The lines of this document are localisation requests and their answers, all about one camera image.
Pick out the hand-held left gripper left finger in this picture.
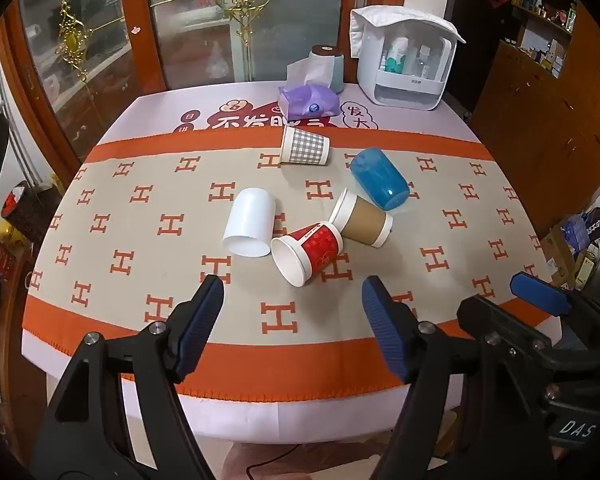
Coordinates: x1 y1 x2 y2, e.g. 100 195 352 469
30 274 226 480

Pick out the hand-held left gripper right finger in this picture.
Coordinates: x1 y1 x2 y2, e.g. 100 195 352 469
361 275 553 480

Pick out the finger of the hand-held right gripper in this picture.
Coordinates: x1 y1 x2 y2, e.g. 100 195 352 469
456 296 553 361
510 271 600 341

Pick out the red paper cup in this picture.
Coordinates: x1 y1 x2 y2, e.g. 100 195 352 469
270 221 344 288

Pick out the brown sleeved paper cup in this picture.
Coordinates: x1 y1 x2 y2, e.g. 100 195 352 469
328 188 394 249

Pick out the white plastic cup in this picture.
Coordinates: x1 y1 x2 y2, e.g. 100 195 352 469
222 187 277 258

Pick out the blue plastic cup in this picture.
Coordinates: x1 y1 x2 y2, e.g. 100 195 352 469
349 147 411 211

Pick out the checkered paper cup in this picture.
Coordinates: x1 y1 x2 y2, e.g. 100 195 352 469
280 125 331 166

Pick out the cardboard box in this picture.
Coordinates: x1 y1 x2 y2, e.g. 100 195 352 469
540 210 600 291

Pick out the orange beige patterned cloth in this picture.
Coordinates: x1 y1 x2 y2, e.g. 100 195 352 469
22 132 566 403

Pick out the brown wooden cabinet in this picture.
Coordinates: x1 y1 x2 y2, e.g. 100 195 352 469
472 40 600 241

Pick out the dark woven basket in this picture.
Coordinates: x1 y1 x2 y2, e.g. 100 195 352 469
2 182 61 243

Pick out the red packet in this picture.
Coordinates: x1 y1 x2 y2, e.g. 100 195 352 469
0 240 17 282

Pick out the pink printed tablecloth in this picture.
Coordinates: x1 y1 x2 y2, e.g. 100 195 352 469
21 80 566 446

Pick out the white cosmetics organizer box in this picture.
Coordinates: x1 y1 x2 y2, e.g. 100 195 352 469
356 17 455 112

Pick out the purple tissue pack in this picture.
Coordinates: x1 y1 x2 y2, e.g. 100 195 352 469
278 57 342 118

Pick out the teal roll paper holder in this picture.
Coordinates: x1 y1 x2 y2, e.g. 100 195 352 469
310 45 346 94

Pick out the black cable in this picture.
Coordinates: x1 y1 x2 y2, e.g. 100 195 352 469
245 442 306 480

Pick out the wooden wall shelf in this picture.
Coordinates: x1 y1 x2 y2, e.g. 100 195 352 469
510 0 581 81

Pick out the glass door with wooden frame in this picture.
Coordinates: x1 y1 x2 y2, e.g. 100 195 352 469
125 0 408 96
0 0 148 161

